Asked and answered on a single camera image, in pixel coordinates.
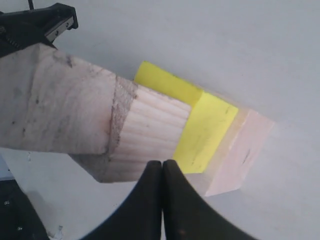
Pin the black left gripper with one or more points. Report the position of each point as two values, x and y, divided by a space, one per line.
21 29

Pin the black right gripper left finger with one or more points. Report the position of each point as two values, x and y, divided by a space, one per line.
139 217

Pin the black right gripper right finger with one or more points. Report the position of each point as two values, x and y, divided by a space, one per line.
187 216

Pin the large wooden cube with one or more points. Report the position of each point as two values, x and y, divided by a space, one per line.
237 151

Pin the yellow cube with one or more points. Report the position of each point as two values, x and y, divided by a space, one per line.
209 119

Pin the small wooden cube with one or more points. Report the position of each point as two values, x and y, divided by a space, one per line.
51 101

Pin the medium wooden cube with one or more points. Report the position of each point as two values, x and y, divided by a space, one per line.
145 125

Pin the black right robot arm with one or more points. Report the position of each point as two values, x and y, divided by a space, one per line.
162 203

